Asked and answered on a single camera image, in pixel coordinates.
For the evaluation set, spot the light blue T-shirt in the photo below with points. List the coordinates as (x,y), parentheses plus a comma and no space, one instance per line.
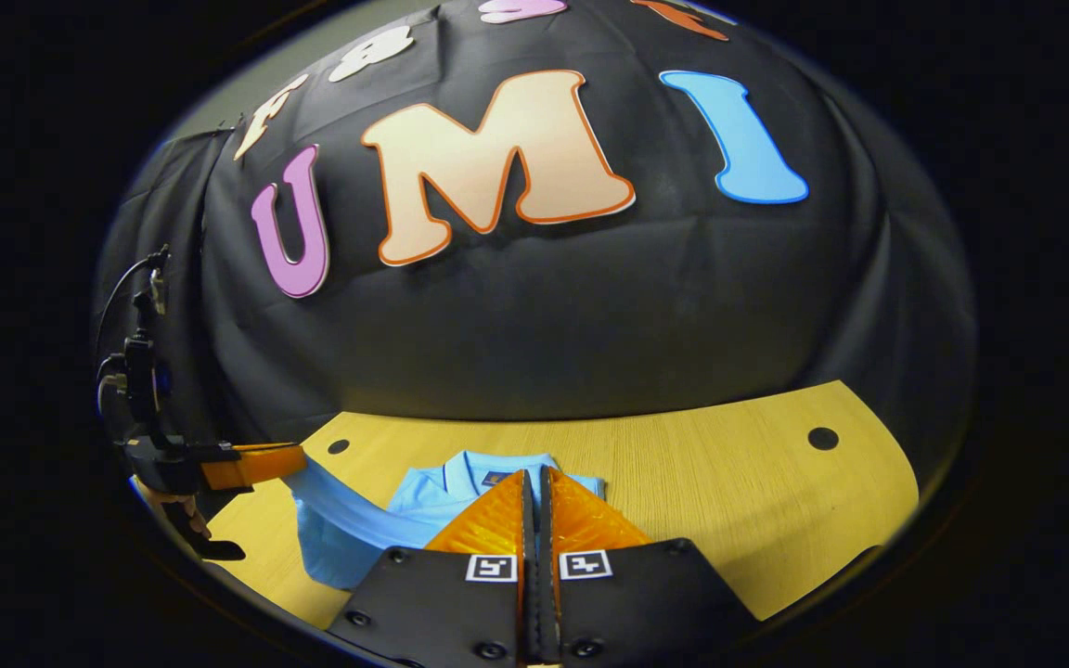
(349,538)

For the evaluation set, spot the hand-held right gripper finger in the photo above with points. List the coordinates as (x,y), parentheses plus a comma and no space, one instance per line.
(531,603)
(546,603)

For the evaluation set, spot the black backdrop cloth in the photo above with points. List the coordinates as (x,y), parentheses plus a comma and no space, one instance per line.
(544,315)

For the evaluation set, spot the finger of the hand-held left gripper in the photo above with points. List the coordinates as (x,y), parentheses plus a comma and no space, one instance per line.
(251,464)

